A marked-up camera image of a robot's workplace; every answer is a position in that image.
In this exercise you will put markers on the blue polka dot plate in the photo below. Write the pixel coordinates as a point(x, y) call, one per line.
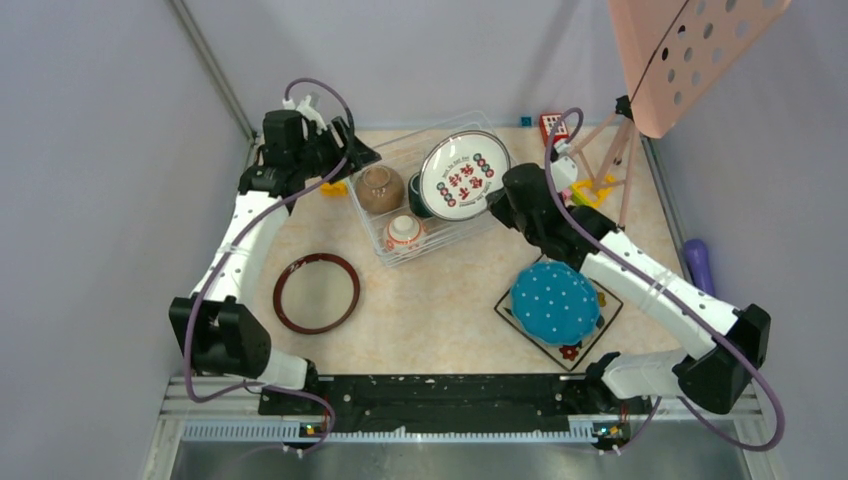
point(554, 304)

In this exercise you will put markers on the square floral plate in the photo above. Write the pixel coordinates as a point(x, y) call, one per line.
point(567, 357)

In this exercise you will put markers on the white printed plate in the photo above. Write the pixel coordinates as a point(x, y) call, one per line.
point(458, 173)

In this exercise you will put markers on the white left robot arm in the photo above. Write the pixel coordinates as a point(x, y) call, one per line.
point(214, 325)

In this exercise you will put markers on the striped toy block stack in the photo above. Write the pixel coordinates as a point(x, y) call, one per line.
point(337, 189)

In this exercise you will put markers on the orange patterned bowl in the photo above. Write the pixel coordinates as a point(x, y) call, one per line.
point(404, 233)

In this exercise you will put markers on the dark green mug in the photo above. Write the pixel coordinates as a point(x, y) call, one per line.
point(415, 200)

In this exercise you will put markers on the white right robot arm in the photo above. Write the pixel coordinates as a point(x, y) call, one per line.
point(721, 347)

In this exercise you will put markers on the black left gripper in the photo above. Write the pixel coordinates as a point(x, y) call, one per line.
point(361, 156)

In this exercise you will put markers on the purple handle tool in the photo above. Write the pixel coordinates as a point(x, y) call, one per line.
point(697, 260)

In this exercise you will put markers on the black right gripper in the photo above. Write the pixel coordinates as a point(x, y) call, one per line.
point(498, 205)

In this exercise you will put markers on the yellow triangle toy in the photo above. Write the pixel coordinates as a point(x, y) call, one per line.
point(590, 193)

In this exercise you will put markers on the red rimmed round plate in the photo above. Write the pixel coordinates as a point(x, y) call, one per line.
point(316, 293)

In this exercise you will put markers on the brown speckled bowl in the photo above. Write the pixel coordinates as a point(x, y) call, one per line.
point(380, 189)

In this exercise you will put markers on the red toy block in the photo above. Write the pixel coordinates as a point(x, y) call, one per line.
point(549, 128)

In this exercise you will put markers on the pink perforated music stand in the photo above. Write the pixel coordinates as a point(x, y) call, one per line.
point(672, 53)

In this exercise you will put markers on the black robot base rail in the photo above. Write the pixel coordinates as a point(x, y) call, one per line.
point(472, 403)

